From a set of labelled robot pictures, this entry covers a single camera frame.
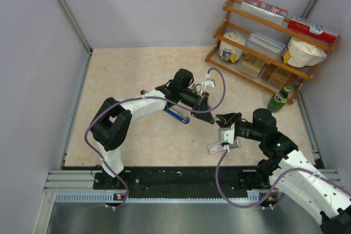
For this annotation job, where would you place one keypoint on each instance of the aluminium frame rail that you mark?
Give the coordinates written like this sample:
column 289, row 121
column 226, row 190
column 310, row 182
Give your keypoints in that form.
column 68, row 180

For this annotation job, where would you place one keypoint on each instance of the dark brown cardboard box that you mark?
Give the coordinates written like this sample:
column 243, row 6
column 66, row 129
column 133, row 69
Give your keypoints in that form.
column 278, row 77

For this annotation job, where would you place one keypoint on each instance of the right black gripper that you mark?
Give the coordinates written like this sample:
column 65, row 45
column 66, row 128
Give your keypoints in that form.
column 231, row 117

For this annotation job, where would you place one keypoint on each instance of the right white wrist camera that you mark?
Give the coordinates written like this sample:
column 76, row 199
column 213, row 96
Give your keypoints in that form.
column 227, row 135

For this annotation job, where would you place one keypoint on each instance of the white bag with yellow label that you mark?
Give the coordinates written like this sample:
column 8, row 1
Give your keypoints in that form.
column 299, row 54

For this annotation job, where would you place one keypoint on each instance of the red foil roll box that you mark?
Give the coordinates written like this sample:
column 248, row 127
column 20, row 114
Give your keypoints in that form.
column 264, row 11

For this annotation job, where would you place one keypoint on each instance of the small white stapler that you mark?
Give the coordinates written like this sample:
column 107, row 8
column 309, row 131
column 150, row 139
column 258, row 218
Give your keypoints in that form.
column 220, row 122

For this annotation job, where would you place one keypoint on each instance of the green glass bottle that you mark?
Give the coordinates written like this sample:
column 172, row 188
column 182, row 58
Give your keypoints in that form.
column 279, row 100

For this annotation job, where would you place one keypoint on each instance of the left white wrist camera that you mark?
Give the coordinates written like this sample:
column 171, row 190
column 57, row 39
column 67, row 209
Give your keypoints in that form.
column 208, row 84

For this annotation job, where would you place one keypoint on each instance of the silver grey long box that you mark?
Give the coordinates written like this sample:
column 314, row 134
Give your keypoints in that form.
column 265, row 45

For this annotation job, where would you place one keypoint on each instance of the red white staple box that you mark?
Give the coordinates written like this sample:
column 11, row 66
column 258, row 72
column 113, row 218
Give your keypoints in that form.
column 222, row 146

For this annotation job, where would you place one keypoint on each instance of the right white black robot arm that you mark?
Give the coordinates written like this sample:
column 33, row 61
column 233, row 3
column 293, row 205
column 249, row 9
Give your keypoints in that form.
column 287, row 169

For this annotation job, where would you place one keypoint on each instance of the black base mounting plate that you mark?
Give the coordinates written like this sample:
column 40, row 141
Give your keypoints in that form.
column 255, row 182

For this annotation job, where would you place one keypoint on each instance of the white jar with label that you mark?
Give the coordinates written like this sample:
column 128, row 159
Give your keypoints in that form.
column 230, row 53

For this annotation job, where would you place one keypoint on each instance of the blue metal stapler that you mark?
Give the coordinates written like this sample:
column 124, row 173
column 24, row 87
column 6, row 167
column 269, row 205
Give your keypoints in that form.
column 177, row 115

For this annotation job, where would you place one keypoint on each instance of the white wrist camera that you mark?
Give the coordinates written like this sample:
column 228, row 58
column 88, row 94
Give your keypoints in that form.
column 208, row 84
column 227, row 135

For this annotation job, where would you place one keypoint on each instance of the wooden three-tier shelf rack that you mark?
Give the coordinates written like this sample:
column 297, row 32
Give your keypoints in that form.
column 266, row 62

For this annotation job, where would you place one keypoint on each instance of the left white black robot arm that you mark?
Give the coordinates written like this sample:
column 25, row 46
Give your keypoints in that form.
column 110, row 125

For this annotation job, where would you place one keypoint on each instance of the grey slotted cable duct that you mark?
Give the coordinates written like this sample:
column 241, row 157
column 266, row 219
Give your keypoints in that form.
column 112, row 198

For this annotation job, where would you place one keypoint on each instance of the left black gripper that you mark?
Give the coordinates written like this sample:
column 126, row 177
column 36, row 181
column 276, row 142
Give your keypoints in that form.
column 202, row 104

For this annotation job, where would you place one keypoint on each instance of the red white wrap box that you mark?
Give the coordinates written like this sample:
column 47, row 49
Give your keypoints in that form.
column 311, row 29

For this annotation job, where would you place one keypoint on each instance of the light brown cardboard box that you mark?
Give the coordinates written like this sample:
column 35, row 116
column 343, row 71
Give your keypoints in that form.
column 252, row 65

